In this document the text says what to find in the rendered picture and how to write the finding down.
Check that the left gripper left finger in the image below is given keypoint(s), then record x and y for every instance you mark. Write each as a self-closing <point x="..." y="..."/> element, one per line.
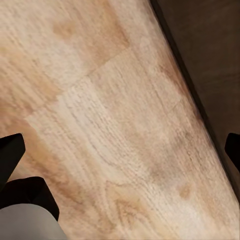
<point x="12" y="149"/>

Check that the cabinet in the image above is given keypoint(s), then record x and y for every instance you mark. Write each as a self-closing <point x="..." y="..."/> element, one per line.
<point x="204" y="36"/>

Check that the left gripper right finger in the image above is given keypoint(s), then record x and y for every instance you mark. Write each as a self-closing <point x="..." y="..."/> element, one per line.
<point x="232" y="148"/>

